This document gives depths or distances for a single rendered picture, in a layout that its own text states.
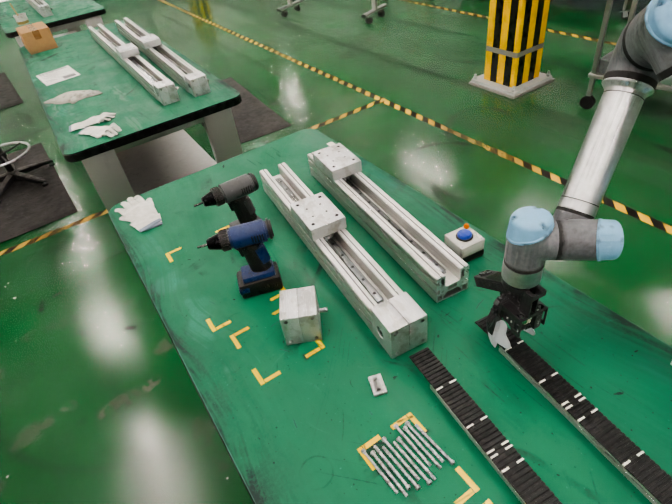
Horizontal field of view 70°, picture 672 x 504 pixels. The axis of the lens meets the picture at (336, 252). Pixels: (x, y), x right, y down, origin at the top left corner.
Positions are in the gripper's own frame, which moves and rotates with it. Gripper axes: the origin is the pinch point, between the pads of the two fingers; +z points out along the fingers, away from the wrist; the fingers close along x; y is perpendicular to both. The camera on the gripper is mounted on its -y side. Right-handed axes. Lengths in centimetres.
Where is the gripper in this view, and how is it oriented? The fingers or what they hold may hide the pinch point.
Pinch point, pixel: (503, 335)
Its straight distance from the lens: 118.5
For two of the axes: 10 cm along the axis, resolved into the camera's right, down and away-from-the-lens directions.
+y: 4.4, 5.4, -7.2
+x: 8.9, -3.7, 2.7
